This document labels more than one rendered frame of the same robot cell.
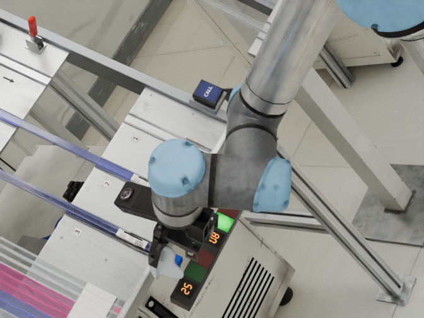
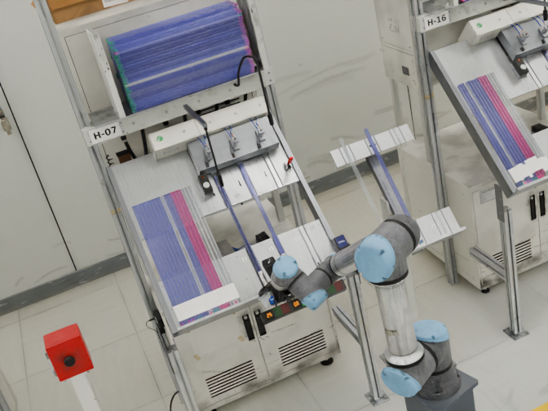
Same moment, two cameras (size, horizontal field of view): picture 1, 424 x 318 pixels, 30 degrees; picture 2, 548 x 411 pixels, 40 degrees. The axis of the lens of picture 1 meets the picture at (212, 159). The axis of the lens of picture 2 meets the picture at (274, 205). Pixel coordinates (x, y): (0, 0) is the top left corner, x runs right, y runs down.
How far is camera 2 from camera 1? 131 cm
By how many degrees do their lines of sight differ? 12
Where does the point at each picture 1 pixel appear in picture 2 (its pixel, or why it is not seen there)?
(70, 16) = (346, 127)
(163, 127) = (312, 242)
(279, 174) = (318, 296)
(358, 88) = (455, 289)
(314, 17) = not seen: hidden behind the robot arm
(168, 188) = (276, 272)
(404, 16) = (370, 276)
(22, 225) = (229, 233)
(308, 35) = not seen: hidden behind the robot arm
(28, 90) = (269, 184)
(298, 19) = not seen: hidden behind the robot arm
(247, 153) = (314, 280)
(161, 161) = (281, 261)
